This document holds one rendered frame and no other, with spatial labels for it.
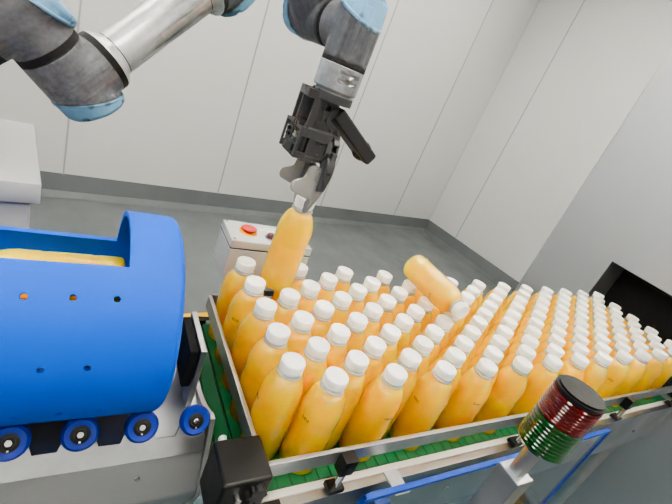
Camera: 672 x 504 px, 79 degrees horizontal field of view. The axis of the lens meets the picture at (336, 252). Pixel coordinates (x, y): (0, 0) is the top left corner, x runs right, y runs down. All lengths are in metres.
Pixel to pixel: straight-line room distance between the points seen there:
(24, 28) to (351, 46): 0.53
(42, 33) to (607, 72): 4.72
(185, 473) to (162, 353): 0.27
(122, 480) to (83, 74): 0.69
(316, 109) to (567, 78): 4.59
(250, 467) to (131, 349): 0.23
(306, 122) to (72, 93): 0.45
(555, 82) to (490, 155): 0.97
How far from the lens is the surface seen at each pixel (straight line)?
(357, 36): 0.70
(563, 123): 5.05
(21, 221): 0.91
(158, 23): 1.01
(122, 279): 0.53
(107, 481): 0.74
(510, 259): 5.06
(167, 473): 0.76
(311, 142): 0.71
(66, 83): 0.93
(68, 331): 0.53
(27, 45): 0.91
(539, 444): 0.64
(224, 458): 0.63
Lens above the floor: 1.50
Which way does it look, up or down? 23 degrees down
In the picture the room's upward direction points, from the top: 23 degrees clockwise
